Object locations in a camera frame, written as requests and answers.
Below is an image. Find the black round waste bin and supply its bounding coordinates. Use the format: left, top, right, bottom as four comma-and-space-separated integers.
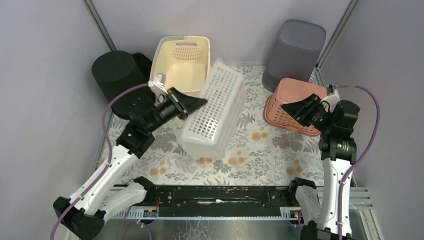
91, 50, 156, 120

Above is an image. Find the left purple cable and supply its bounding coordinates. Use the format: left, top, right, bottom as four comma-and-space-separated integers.
49, 82, 151, 240

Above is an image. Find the black cloth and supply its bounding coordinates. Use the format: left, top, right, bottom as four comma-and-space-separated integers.
132, 52, 153, 73

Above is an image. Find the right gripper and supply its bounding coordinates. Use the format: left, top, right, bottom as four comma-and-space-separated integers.
280, 93, 334, 134

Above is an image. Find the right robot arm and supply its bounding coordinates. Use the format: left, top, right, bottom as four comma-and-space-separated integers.
281, 94, 360, 240

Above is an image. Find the floral table mat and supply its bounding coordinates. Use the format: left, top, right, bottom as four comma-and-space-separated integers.
117, 66, 324, 186

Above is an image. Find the grey ribbed waste bin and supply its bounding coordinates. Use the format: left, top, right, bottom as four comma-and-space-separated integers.
261, 19, 327, 92

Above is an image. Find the cream plastic basket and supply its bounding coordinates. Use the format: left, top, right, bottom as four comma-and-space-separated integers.
149, 35, 211, 97

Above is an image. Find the white translucent perforated basket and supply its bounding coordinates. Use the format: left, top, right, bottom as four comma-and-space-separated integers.
178, 58, 246, 160

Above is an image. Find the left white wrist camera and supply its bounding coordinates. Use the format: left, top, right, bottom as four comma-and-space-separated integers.
148, 73, 168, 97

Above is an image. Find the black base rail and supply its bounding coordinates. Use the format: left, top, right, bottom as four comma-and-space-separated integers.
135, 185, 300, 219

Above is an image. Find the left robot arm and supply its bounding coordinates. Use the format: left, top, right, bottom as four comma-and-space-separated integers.
49, 87, 208, 240

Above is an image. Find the pink plastic basket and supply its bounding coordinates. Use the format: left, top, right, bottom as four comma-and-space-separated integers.
263, 78, 327, 137

